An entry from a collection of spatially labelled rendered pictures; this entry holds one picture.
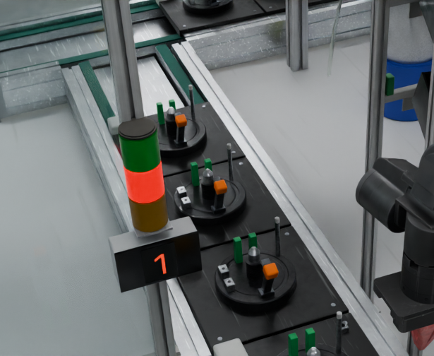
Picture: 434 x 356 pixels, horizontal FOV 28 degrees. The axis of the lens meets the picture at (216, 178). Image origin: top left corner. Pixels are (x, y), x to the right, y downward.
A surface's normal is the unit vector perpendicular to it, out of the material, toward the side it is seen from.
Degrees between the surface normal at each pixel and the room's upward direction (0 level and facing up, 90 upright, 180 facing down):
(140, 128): 0
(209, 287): 0
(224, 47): 90
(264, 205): 0
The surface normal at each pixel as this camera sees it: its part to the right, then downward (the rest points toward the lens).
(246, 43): 0.33, 0.55
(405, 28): -0.30, 0.58
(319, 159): -0.07, -0.80
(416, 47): -0.01, 0.59
